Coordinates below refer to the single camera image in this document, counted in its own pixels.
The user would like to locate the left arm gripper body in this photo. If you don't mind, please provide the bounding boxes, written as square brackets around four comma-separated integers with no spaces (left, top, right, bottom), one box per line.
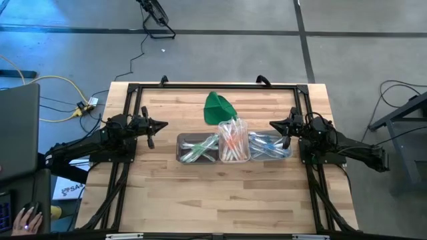
[127,114,151,138]

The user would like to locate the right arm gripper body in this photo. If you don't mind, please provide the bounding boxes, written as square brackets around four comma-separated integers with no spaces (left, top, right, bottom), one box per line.
[292,114,314,138]

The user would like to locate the blue toothbrush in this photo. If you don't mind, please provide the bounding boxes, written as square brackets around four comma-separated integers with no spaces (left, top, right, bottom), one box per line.
[250,131,281,144]
[263,146,291,160]
[250,132,284,149]
[253,138,284,156]
[250,143,290,159]
[250,141,278,158]
[263,136,285,151]

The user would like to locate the green toothbrush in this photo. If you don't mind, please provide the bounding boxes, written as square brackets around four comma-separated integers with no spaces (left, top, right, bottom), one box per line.
[179,146,204,163]
[181,139,214,163]
[220,121,238,157]
[181,141,218,151]
[186,135,220,161]
[179,134,220,163]
[199,134,220,151]
[191,148,217,163]

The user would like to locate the orange toothbrush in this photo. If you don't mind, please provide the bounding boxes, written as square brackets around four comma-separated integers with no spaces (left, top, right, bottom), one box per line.
[232,119,250,161]
[222,121,240,161]
[225,129,246,161]
[235,120,250,160]
[226,118,244,160]
[220,125,231,161]

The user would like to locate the green cloth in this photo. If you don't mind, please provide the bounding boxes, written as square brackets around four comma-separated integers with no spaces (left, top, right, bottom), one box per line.
[203,91,238,126]

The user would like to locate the light grey plastic bin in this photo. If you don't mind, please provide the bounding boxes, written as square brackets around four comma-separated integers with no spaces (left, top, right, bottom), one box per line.
[248,129,294,162]

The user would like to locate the clear plastic bin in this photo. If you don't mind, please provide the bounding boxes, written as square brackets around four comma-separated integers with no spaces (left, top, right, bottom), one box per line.
[217,117,252,164]

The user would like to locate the white sheet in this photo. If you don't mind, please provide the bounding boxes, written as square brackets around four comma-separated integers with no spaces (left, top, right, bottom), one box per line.
[59,158,91,168]

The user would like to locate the black diagonal desk beam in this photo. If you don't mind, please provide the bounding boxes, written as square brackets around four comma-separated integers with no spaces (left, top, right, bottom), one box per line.
[36,151,89,184]

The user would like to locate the white printed cardboard box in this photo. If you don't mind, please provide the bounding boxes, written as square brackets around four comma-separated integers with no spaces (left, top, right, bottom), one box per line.
[52,175,87,201]

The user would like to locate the dark grey table stand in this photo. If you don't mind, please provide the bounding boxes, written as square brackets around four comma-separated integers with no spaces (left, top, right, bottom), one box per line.
[368,91,427,197]

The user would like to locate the black floor fan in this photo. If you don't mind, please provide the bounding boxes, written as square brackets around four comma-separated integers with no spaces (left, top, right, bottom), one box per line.
[135,0,177,40]

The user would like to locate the dark side desk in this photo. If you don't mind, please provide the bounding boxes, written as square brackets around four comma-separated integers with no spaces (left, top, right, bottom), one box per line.
[0,168,51,236]

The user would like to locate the small yellow object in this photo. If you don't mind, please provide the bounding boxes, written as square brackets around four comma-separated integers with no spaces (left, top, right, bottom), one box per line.
[49,205,63,221]

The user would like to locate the dark grey desk panel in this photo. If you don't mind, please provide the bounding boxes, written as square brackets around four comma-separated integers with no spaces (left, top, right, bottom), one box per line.
[0,83,41,183]

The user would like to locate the black floor bar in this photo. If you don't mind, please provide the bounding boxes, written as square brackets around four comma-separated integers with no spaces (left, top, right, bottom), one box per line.
[0,69,38,79]

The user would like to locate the black computer mouse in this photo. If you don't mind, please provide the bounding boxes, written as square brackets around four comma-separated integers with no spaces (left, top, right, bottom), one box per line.
[22,201,41,216]

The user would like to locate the person's hand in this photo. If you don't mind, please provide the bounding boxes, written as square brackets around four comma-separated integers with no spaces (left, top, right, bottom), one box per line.
[11,206,43,237]

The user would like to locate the black keyboard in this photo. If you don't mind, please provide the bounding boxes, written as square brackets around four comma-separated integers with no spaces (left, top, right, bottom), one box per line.
[0,190,15,233]

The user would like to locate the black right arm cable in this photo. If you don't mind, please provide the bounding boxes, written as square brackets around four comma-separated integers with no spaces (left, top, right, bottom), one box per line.
[304,111,335,134]

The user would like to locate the black floor cable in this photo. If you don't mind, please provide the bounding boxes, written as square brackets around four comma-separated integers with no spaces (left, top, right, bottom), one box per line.
[114,33,150,82]
[362,79,427,133]

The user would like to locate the yellow cable plug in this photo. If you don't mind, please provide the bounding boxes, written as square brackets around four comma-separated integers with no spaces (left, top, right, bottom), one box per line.
[71,101,93,118]

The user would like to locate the yellow floor cable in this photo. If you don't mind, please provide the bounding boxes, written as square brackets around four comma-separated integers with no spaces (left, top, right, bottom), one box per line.
[0,54,91,123]

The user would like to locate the silver frame bracket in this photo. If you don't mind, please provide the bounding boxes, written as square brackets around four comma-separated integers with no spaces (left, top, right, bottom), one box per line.
[292,234,330,240]
[105,233,145,240]

